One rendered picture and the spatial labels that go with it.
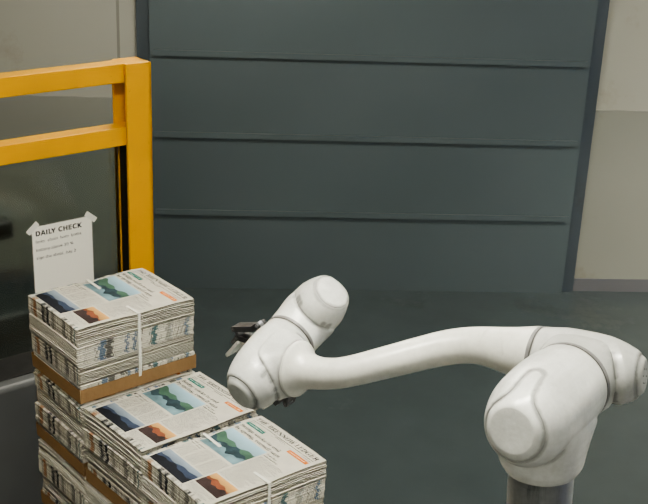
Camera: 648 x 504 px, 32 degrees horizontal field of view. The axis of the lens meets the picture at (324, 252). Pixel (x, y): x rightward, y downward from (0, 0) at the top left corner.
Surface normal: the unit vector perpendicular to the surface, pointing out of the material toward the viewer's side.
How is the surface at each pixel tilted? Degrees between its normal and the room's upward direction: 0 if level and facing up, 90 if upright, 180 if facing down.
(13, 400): 90
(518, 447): 80
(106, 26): 90
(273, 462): 0
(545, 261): 90
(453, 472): 0
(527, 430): 86
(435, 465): 0
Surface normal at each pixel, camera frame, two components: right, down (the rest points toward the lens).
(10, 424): 0.64, 0.30
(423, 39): 0.06, 0.36
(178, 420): 0.05, -0.93
